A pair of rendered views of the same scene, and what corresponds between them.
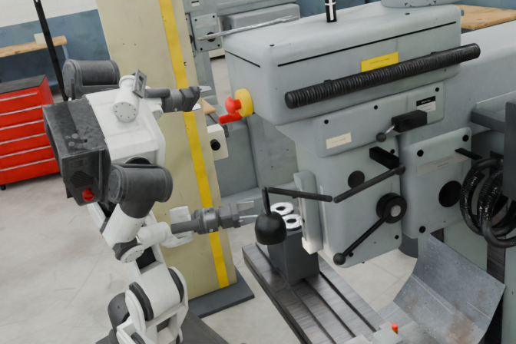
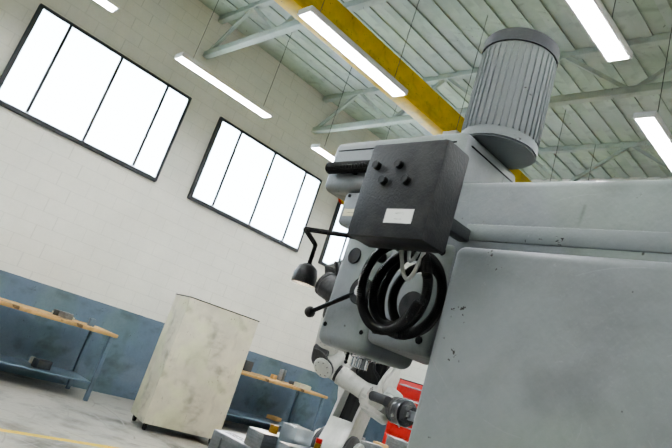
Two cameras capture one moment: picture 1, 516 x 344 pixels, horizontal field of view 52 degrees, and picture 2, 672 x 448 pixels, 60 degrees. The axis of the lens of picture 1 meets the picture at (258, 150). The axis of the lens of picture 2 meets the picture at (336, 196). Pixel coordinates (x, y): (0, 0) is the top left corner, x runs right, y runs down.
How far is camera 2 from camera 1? 1.85 m
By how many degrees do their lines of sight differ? 77
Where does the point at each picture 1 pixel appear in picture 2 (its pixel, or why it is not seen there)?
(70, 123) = not seen: hidden behind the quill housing
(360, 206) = (348, 282)
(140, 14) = not seen: hidden behind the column
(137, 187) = (327, 284)
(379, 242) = (347, 328)
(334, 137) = (349, 208)
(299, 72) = (347, 157)
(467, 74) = (465, 193)
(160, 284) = (335, 434)
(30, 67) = not seen: outside the picture
